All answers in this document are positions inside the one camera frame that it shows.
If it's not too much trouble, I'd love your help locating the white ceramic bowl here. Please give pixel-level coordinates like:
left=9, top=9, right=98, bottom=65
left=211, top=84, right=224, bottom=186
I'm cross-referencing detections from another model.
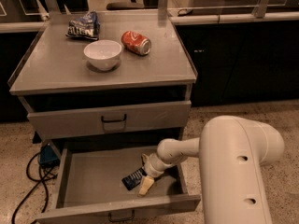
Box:
left=83, top=40, right=122, bottom=71

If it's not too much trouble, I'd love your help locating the black office chair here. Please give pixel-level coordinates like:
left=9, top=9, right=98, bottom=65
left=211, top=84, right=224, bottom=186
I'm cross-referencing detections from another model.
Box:
left=107, top=0, right=144, bottom=10

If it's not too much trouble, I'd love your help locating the grey drawer cabinet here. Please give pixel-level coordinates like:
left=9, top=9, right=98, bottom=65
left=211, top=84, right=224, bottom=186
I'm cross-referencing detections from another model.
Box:
left=10, top=10, right=196, bottom=141

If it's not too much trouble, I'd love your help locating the closed grey upper drawer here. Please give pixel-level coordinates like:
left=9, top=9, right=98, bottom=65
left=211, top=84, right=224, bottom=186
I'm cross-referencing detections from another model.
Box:
left=28, top=101, right=191, bottom=140

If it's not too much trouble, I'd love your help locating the dark low cabinet right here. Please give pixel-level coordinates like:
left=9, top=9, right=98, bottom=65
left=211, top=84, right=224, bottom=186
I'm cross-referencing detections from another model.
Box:
left=176, top=21, right=299, bottom=106

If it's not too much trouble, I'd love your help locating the blue chip bag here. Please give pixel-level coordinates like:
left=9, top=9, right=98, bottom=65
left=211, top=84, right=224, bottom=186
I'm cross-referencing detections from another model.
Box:
left=65, top=11, right=100, bottom=40

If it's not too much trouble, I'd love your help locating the dark blue rxbar wrapper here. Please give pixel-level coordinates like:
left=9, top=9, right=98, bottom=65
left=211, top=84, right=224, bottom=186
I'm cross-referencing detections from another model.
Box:
left=121, top=168, right=147, bottom=190

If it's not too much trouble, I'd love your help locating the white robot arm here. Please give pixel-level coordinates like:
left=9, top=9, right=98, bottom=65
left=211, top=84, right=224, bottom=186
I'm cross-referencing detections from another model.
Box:
left=139, top=116, right=285, bottom=224

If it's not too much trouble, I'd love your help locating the blue power box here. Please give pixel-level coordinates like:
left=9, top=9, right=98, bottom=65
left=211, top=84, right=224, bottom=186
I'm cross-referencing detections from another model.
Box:
left=38, top=144, right=61, bottom=168

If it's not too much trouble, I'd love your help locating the open grey lower drawer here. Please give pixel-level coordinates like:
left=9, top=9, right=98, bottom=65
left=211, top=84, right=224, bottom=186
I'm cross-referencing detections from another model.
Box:
left=37, top=142, right=201, bottom=224

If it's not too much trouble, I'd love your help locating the dark low cabinet left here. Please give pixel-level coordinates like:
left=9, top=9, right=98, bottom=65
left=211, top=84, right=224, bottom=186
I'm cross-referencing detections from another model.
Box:
left=0, top=32, right=37, bottom=122

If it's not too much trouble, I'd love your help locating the dark low cabinet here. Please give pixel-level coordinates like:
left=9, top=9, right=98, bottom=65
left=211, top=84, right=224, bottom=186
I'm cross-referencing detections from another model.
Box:
left=176, top=21, right=299, bottom=106
left=0, top=32, right=37, bottom=122

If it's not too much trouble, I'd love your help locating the red soda can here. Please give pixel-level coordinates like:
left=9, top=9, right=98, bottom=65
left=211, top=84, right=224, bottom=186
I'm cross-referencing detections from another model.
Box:
left=121, top=31, right=151, bottom=56

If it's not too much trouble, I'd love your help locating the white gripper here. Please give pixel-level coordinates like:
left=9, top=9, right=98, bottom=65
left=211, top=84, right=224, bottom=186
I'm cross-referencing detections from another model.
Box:
left=138, top=153, right=170, bottom=196

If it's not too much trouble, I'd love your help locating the black floor cable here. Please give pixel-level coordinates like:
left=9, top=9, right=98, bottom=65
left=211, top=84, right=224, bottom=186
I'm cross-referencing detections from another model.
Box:
left=10, top=151, right=59, bottom=224

